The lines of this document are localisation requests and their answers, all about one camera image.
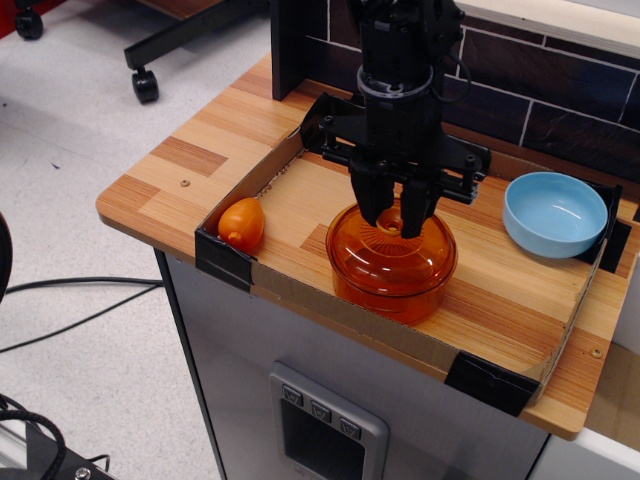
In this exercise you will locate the black chair base with caster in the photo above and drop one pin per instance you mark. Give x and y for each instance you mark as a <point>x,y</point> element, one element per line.
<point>193,19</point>

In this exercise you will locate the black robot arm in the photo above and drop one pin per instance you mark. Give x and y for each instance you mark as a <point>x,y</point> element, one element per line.
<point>403,45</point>

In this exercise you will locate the light blue bowl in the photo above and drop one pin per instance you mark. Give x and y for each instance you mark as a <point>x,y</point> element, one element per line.
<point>553,215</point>

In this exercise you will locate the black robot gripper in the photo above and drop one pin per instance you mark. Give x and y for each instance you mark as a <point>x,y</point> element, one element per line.
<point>385,142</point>

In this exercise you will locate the orange transparent plastic pot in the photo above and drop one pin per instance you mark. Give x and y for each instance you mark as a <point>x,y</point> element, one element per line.
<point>407,310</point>

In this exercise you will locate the black caster wheel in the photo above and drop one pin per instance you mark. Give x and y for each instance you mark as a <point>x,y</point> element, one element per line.
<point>28,22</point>

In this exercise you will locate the dark brick backsplash panel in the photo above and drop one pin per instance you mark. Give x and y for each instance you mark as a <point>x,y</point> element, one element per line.
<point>542,92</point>

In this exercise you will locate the grey oven control panel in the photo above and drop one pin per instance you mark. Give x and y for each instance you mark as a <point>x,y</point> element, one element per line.
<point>322,435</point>

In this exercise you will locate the grey toy kitchen cabinet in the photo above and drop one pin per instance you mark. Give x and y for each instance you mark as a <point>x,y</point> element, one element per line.
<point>231,339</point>

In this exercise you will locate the orange toy carrot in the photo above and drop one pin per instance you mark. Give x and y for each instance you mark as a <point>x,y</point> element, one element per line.
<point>242,224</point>

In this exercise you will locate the orange transparent pot lid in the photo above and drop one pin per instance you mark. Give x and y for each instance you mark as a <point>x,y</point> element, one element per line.
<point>376,260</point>

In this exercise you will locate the cardboard fence with black tape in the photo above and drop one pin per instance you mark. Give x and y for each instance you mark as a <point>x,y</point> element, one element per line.
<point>507,315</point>

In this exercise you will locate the black equipment corner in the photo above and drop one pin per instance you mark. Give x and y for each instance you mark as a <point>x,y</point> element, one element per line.
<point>32,447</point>

